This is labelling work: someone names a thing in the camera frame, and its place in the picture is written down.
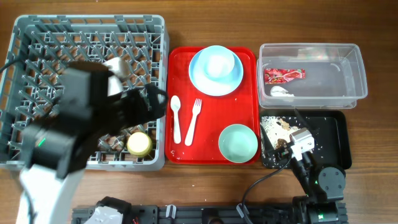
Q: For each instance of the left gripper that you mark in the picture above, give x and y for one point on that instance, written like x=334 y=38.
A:
x=143 y=111

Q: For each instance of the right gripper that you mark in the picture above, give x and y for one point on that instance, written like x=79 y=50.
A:
x=281 y=152

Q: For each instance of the food scraps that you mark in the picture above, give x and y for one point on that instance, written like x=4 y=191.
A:
x=277 y=130

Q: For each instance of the white plastic spoon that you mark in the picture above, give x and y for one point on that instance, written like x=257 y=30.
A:
x=175 y=105

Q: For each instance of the yellow plastic cup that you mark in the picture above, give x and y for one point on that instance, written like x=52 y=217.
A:
x=139 y=144

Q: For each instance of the white tissue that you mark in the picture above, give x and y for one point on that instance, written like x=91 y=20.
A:
x=278 y=91

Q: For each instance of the mint green bowl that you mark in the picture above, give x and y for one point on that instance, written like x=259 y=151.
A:
x=238 y=143

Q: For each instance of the light blue bowl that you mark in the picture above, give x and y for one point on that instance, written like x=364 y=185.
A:
x=216 y=61

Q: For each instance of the red snack wrapper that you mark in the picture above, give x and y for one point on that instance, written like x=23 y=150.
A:
x=280 y=76

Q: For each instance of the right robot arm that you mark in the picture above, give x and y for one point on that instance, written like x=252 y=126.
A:
x=322 y=183

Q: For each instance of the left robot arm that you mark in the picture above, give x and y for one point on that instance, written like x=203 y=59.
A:
x=56 y=149

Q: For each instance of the grey dishwasher rack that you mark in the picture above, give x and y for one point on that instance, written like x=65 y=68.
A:
x=41 y=47

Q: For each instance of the black plastic tray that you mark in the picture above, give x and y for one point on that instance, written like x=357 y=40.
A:
x=331 y=143

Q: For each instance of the white plastic fork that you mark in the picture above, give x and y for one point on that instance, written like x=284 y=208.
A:
x=191 y=129

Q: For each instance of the light blue plate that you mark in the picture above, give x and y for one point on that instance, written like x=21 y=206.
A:
x=218 y=87

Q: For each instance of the red plastic tray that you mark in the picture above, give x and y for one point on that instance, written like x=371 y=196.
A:
x=217 y=112

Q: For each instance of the clear plastic bin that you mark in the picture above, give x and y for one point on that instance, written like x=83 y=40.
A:
x=335 y=76

